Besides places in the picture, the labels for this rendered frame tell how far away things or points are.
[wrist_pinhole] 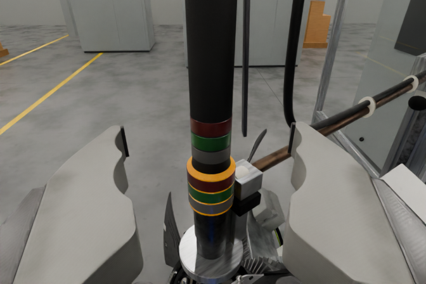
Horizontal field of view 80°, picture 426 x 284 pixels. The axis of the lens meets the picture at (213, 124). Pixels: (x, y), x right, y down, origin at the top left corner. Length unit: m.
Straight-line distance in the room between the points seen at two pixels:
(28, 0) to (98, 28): 6.74
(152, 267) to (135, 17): 6.26
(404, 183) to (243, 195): 0.48
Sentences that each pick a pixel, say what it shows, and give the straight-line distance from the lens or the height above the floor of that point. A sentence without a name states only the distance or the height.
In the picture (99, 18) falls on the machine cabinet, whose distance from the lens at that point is 7.61.
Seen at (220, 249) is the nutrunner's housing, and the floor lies 1.48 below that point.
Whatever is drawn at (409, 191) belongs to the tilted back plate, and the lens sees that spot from 0.68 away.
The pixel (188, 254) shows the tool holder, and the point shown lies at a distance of 0.31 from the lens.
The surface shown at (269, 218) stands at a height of 1.13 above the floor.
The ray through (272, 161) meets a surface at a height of 1.55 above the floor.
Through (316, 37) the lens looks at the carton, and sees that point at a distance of 8.49.
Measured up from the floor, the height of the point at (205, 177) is 1.58.
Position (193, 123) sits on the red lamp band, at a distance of 0.20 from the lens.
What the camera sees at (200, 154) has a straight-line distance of 0.21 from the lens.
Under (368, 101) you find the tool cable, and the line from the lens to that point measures 0.46.
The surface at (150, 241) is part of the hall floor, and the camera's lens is 2.18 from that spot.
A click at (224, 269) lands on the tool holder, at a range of 0.30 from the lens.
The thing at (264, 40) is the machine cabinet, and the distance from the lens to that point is 5.90.
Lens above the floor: 1.72
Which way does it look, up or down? 29 degrees down
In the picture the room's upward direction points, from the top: straight up
